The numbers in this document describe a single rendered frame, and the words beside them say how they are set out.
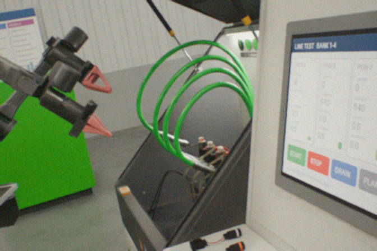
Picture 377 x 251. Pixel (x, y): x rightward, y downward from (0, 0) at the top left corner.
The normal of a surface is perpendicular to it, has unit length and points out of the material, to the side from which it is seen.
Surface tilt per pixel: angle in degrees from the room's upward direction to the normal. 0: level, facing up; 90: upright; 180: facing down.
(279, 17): 76
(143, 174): 90
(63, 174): 90
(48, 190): 90
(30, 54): 90
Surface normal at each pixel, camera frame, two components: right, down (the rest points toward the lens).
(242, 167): 0.31, 0.14
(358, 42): -0.95, 0.00
